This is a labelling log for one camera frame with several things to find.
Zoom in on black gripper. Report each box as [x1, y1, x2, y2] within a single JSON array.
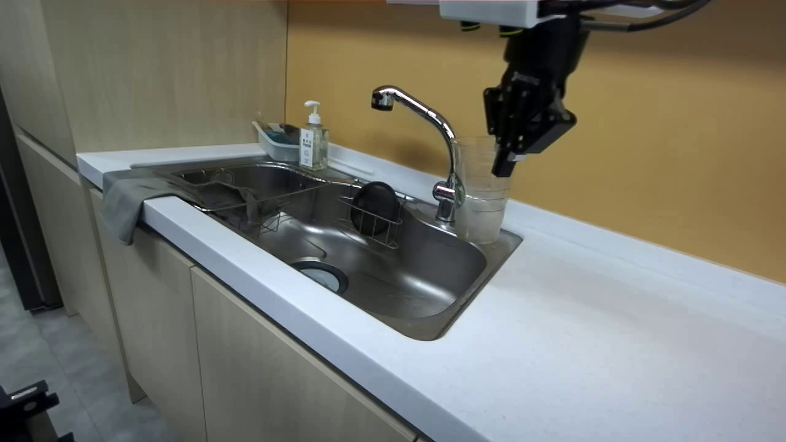
[[482, 17, 589, 178]]

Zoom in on clear plastic cup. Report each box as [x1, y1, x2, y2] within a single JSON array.
[[452, 134, 515, 248]]

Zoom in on chrome sink faucet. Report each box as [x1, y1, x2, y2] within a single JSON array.
[[368, 83, 471, 230]]

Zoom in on stainless steel sink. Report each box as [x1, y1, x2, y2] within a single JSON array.
[[129, 157, 526, 343]]

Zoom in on round sink drain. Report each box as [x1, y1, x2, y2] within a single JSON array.
[[289, 258, 353, 298]]

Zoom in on black round scrubber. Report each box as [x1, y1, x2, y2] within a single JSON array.
[[352, 178, 403, 239]]

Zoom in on clear soap pump bottle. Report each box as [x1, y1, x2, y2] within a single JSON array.
[[294, 98, 332, 172]]

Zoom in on white soap dish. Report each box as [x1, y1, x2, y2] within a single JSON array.
[[251, 117, 305, 163]]

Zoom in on wide beige cabinet door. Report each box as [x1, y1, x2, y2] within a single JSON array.
[[188, 266, 423, 442]]

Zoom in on grey dish cloth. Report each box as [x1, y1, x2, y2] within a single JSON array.
[[99, 173, 178, 248]]

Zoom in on narrow beige cabinet door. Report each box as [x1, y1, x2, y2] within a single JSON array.
[[89, 194, 208, 442]]

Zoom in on dark tall appliance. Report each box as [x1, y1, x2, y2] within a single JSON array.
[[0, 88, 63, 314]]

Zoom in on black equipment stand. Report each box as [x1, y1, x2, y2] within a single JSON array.
[[0, 377, 74, 442]]

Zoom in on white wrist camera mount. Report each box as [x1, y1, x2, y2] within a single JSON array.
[[436, 0, 542, 26]]

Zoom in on wire sink rack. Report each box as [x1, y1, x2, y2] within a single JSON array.
[[348, 188, 416, 253]]

